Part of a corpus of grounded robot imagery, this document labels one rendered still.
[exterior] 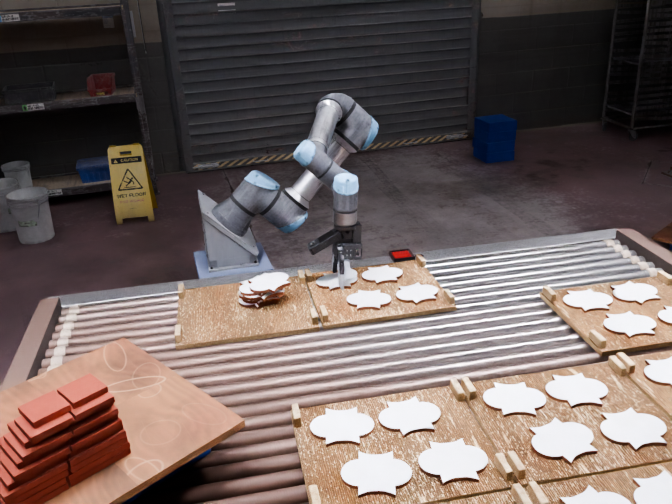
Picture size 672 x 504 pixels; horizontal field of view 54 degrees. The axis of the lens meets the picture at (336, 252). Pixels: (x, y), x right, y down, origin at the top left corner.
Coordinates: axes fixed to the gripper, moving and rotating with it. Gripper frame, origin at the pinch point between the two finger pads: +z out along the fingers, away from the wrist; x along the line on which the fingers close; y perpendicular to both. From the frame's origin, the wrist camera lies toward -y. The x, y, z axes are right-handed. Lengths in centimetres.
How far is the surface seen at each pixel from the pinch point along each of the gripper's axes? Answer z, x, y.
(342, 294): 0.7, -8.6, 0.0
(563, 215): 79, 243, 233
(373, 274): -1.2, 0.1, 12.4
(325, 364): 3.6, -42.3, -12.1
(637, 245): -7, -3, 107
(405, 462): 1, -86, -4
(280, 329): 2.1, -24.5, -21.8
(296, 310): 1.7, -14.7, -15.6
